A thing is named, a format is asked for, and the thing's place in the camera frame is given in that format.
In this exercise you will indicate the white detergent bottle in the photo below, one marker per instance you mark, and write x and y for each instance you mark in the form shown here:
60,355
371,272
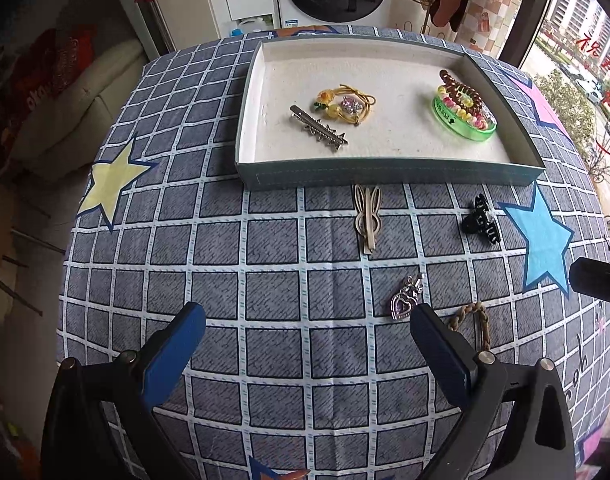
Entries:
261,23

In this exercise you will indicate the red cushion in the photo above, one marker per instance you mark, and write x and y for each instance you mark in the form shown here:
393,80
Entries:
55,65

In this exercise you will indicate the dark window frame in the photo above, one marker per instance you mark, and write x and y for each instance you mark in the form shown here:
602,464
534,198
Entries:
527,15

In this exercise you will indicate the silver heart hair clip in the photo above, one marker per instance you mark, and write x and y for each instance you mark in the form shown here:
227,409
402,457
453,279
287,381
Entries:
402,305

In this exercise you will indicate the crystal flower charm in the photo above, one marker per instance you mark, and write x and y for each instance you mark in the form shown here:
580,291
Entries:
349,105

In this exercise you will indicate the black claw hair clip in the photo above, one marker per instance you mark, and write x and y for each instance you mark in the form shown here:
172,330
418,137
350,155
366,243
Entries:
480,225

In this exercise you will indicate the white bottle blue cap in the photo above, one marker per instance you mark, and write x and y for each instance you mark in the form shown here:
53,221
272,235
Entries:
242,26

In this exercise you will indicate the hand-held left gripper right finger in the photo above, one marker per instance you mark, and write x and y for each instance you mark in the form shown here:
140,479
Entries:
442,355

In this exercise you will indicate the pink checked cloth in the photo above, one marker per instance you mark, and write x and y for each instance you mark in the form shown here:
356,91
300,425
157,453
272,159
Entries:
490,10

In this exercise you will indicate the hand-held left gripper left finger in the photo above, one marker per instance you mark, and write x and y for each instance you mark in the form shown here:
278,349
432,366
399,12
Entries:
175,355

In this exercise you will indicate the grey shallow box tray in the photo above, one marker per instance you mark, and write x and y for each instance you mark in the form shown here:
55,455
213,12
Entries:
395,125

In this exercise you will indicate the cream sofa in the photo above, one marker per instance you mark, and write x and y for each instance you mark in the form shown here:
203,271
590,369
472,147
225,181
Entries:
85,100

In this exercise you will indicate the green plastic bangle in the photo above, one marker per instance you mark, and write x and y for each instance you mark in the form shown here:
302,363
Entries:
455,127

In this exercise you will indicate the beige rabbit hair clip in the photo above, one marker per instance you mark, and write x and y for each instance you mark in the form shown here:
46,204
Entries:
367,225

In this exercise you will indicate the brown slippers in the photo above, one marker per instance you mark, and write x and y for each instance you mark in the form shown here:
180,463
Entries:
447,7

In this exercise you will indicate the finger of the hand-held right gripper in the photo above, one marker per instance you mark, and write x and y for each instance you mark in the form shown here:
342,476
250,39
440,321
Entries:
597,280

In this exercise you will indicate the red window writing decal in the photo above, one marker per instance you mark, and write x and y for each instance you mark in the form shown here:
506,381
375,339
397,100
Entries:
585,42

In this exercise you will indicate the grey checked star tablecloth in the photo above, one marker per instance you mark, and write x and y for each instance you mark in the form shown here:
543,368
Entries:
285,310

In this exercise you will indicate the silver star hair clip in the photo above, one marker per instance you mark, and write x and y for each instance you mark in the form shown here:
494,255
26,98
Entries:
317,127

